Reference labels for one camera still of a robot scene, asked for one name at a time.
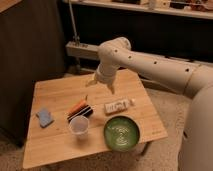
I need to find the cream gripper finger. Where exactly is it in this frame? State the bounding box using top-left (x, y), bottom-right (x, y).
top-left (107, 84), bottom-right (115, 94)
top-left (85, 78), bottom-right (98, 87)

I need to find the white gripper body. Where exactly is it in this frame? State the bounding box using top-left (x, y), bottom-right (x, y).
top-left (95, 65), bottom-right (116, 84)

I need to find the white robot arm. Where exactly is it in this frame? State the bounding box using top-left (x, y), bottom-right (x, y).
top-left (91, 37), bottom-right (213, 171)

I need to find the green ceramic bowl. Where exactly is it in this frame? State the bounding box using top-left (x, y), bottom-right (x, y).
top-left (103, 116), bottom-right (140, 152)

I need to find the white tube package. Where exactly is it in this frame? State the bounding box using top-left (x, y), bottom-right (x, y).
top-left (104, 99), bottom-right (135, 115)

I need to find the black striped box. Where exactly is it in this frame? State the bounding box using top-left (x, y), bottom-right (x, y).
top-left (67, 105), bottom-right (93, 121)

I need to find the metal stand pole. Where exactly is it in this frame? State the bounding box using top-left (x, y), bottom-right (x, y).
top-left (68, 0), bottom-right (80, 46)

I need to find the wooden table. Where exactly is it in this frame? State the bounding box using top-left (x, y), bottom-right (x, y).
top-left (23, 69), bottom-right (167, 169)

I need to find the clear plastic cup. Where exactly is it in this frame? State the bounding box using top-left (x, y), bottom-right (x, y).
top-left (69, 116), bottom-right (89, 139)

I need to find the blue sponge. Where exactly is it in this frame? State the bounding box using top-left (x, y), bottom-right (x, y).
top-left (36, 108), bottom-right (54, 128)

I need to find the dark cabinet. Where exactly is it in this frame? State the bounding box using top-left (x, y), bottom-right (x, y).
top-left (0, 0), bottom-right (65, 147)

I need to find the upper shelf with clutter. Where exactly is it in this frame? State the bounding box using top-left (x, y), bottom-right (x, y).
top-left (62, 0), bottom-right (213, 20)

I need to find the white lower shelf rail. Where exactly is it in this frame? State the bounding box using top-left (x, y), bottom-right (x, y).
top-left (65, 40), bottom-right (213, 67)

